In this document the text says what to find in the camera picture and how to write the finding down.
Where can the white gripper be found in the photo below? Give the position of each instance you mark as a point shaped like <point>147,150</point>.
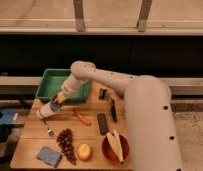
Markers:
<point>69,87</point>

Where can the blue cup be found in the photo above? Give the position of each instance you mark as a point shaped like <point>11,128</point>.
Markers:
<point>55,106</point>

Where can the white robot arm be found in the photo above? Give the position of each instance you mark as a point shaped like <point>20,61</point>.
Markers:
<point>153,140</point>

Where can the green plastic tray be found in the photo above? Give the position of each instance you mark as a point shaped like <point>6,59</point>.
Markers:
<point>51,84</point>

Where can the orange carrot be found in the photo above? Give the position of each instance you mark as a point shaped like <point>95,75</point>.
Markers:
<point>84,120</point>

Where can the metal fork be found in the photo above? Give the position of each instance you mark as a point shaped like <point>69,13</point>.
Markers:
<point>48,129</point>

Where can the bunch of dark grapes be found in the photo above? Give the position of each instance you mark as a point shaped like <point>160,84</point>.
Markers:
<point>65,142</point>

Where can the small black block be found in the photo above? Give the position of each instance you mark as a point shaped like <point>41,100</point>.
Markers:
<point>102,93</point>

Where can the black remote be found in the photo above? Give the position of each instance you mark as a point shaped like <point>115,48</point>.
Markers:
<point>102,122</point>

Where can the blue object at left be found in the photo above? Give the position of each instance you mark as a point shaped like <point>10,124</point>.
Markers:
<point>8,116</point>

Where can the yellow apple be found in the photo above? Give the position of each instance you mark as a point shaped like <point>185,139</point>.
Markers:
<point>84,152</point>

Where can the blue sponge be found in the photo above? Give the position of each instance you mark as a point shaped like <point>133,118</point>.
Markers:
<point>49,156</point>

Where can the brown bowl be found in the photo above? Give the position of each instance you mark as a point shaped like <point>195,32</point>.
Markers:
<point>108,152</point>

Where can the black handled knife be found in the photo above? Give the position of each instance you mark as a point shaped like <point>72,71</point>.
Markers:
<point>112,108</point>

